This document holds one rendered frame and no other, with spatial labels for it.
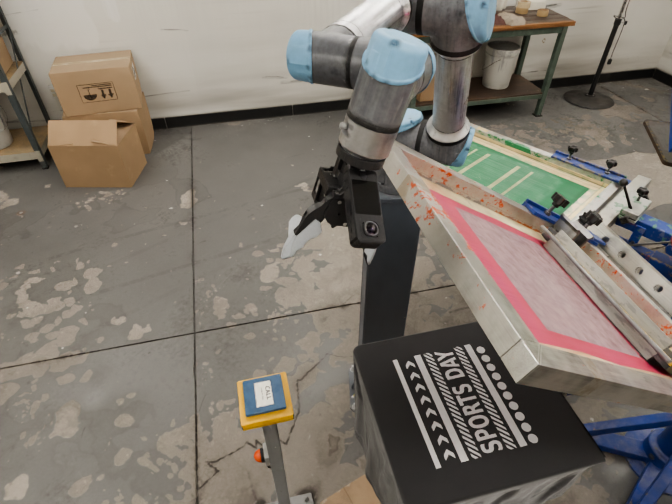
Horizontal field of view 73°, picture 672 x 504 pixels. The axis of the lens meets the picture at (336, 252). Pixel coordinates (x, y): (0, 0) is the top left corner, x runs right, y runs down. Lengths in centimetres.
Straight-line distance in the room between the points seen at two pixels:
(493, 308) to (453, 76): 66
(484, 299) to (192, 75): 416
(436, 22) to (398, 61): 47
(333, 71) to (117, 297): 248
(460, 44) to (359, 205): 54
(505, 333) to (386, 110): 31
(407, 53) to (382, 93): 5
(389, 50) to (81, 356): 246
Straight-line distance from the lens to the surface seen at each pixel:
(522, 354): 59
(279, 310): 268
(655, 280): 145
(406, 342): 133
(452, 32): 106
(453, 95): 119
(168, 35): 451
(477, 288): 65
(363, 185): 65
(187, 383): 248
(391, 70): 59
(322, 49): 73
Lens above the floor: 200
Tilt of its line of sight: 41 degrees down
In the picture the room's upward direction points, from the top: straight up
